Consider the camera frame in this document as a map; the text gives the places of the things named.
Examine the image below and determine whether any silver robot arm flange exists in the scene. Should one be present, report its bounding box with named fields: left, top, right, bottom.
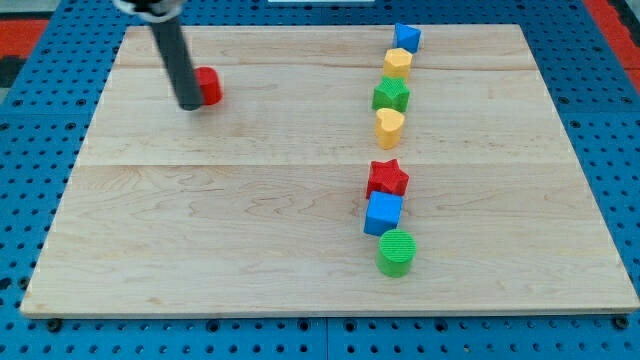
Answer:
left=112, top=0, right=185, bottom=23

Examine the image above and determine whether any red star block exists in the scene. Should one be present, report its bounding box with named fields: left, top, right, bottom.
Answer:
left=365, top=159, right=410, bottom=199

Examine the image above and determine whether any green star block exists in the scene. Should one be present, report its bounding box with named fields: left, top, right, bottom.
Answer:
left=371, top=76, right=411, bottom=113

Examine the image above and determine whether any wooden board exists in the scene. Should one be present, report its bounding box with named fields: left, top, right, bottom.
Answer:
left=21, top=25, right=639, bottom=319

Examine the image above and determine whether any blue cube block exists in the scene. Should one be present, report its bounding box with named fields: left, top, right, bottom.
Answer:
left=363, top=191, right=403, bottom=236

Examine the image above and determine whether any yellow heart block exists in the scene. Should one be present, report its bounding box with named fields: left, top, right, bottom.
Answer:
left=374, top=108, right=406, bottom=150

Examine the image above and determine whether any green cylinder block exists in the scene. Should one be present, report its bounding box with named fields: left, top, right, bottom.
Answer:
left=376, top=229, right=417, bottom=278

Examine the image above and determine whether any yellow hexagon block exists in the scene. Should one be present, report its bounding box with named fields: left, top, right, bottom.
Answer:
left=383, top=48, right=413, bottom=81

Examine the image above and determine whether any red cylinder block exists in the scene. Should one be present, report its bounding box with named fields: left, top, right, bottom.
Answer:
left=195, top=66, right=223, bottom=105

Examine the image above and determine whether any blue triangular block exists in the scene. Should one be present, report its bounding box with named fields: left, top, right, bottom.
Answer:
left=392, top=23, right=422, bottom=54

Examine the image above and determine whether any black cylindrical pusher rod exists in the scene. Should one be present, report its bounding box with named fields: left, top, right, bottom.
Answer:
left=150, top=17, right=204, bottom=111

